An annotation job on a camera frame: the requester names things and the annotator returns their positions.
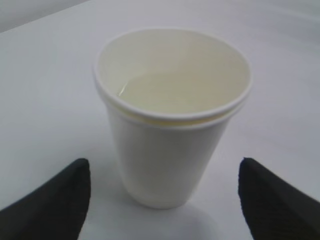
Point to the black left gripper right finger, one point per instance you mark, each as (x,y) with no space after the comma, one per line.
(273,209)

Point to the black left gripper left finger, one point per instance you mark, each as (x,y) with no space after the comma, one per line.
(56,210)

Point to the white paper cup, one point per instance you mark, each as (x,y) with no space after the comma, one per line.
(162,156)

